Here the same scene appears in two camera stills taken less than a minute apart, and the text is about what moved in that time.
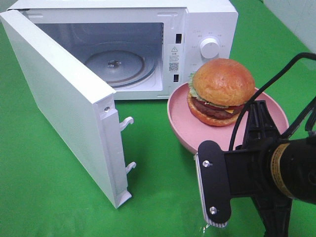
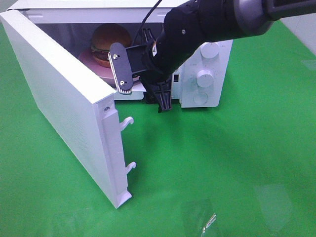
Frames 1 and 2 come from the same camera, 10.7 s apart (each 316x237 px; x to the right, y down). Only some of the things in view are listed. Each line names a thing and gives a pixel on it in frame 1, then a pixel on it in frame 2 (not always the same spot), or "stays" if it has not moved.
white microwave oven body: x=141 y=50 stays
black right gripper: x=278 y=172 → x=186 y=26
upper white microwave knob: x=210 y=48 stays
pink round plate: x=191 y=131 → x=86 y=58
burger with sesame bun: x=219 y=89 → x=103 y=36
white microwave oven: x=80 y=109 stays
